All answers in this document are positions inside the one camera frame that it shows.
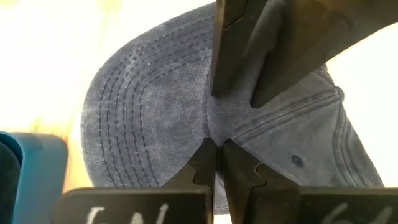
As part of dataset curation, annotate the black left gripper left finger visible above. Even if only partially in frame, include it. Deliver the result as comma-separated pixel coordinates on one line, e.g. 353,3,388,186
50,137,218,224

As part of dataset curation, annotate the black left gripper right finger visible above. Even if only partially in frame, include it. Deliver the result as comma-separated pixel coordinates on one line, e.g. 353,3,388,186
221,139,398,224

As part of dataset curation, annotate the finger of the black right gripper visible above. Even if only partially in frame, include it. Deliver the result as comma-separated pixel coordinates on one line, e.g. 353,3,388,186
249,0,398,110
210,0,269,98

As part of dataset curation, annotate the grey-blue denim cap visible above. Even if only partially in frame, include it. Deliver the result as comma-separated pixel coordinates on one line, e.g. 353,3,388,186
80,2,385,215

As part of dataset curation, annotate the dark cap in bin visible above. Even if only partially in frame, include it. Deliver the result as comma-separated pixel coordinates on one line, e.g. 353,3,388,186
0,141,22,224

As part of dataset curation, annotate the teal plastic bin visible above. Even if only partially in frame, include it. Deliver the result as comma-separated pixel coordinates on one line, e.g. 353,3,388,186
0,130,69,224

